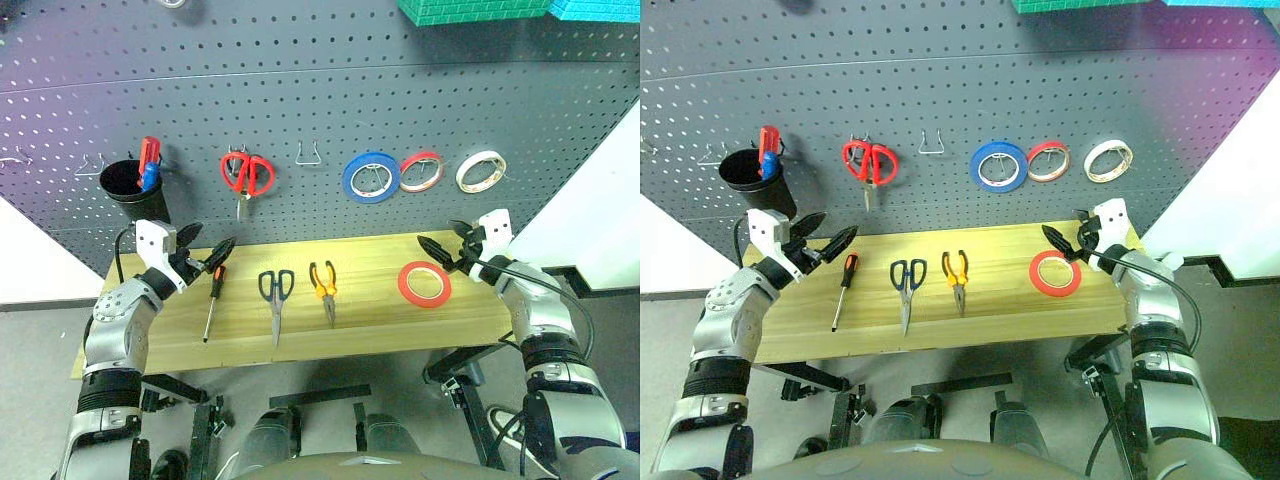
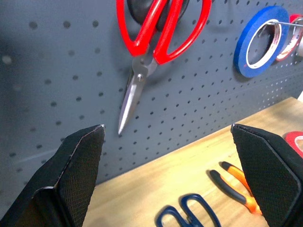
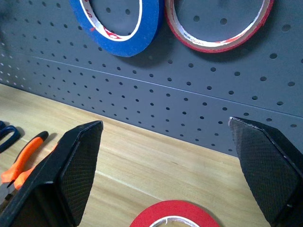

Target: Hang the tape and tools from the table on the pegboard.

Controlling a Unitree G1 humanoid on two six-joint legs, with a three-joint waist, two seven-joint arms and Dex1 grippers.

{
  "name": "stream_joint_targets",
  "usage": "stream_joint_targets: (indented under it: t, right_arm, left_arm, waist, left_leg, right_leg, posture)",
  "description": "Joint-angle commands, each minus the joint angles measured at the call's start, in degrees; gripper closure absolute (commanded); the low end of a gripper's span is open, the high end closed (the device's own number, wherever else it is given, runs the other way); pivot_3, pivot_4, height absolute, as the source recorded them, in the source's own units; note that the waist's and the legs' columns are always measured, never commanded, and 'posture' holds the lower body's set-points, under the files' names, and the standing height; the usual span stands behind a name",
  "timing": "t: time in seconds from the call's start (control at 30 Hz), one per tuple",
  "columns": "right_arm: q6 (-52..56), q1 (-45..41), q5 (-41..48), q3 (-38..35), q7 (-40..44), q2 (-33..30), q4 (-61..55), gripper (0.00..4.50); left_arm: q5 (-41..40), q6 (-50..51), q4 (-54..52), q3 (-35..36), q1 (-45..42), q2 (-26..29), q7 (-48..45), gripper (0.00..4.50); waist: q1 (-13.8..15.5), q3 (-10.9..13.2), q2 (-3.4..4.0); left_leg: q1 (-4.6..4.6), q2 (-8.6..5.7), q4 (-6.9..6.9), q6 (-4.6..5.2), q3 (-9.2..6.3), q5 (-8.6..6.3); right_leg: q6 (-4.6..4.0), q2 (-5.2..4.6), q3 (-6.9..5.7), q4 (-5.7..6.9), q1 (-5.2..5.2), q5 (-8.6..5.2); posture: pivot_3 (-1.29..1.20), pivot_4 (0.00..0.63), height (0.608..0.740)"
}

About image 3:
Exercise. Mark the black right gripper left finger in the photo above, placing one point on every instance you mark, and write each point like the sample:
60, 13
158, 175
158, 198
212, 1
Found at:
71, 170

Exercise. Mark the red tape roll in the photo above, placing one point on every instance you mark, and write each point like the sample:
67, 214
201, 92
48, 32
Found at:
175, 208

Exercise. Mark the white red-lined tape roll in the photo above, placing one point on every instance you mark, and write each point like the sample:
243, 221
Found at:
208, 47

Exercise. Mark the orange black needle-nose pliers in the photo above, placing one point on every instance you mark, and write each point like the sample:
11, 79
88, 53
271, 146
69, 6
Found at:
26, 151

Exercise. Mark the grey pegboard panel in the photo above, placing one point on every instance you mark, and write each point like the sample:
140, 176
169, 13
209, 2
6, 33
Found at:
165, 99

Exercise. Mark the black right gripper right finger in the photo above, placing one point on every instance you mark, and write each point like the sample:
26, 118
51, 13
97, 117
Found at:
267, 170

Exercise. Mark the blue tape roll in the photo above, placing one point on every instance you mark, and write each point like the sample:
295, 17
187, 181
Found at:
132, 49

